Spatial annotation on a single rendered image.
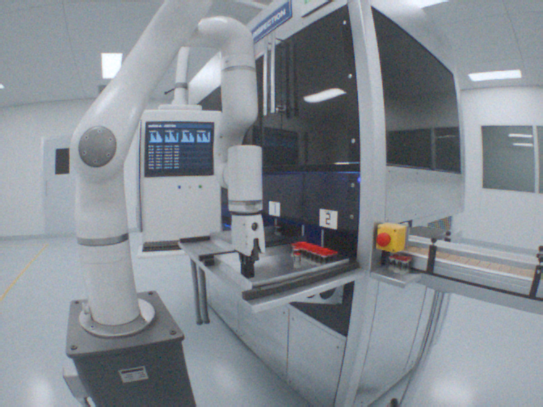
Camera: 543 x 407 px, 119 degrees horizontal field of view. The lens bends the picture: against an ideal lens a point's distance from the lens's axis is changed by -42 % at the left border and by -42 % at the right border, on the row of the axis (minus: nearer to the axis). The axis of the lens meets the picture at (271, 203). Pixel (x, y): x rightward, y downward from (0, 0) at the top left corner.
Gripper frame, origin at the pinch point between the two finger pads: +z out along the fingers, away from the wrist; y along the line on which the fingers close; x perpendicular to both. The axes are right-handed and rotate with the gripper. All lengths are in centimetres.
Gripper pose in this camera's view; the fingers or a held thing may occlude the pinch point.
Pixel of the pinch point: (247, 270)
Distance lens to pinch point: 71.3
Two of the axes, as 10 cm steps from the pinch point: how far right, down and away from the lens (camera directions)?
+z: 0.1, 9.9, 1.1
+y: -5.4, -0.9, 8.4
